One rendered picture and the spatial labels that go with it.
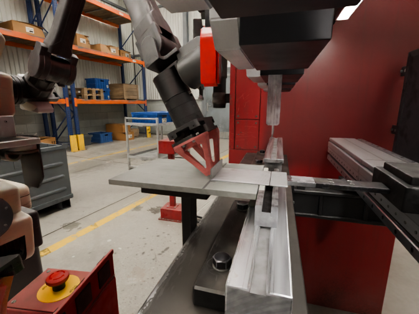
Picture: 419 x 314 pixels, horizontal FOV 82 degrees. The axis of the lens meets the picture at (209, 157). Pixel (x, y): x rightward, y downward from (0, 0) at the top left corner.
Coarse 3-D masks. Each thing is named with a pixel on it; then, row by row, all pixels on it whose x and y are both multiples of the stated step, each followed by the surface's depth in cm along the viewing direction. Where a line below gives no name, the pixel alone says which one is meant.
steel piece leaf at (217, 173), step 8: (216, 168) 46; (224, 168) 50; (232, 168) 50; (216, 176) 44; (224, 176) 44; (232, 176) 44; (240, 176) 44; (248, 176) 44; (256, 176) 44; (264, 176) 44; (256, 184) 40; (264, 184) 40
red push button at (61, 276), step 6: (60, 270) 48; (66, 270) 48; (48, 276) 46; (54, 276) 46; (60, 276) 46; (66, 276) 46; (48, 282) 45; (54, 282) 45; (60, 282) 45; (54, 288) 46; (60, 288) 46
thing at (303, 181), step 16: (288, 176) 43; (304, 176) 43; (384, 176) 39; (400, 176) 36; (416, 176) 33; (368, 192) 38; (384, 192) 37; (400, 192) 34; (416, 192) 32; (400, 208) 33; (416, 208) 33
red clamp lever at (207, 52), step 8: (208, 16) 26; (208, 24) 26; (200, 32) 27; (208, 32) 26; (200, 40) 27; (208, 40) 26; (200, 48) 27; (208, 48) 26; (200, 56) 27; (208, 56) 27; (216, 56) 27; (200, 64) 27; (208, 64) 27; (216, 64) 27; (208, 72) 27; (216, 72) 27; (208, 80) 27; (216, 80) 27
